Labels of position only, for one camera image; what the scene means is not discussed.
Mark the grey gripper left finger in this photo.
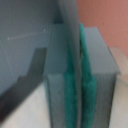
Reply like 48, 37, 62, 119
44, 24, 77, 128

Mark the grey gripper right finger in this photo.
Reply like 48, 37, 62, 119
80, 24, 119, 128

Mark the grey saucepan with handle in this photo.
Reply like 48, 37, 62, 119
0, 0, 84, 128

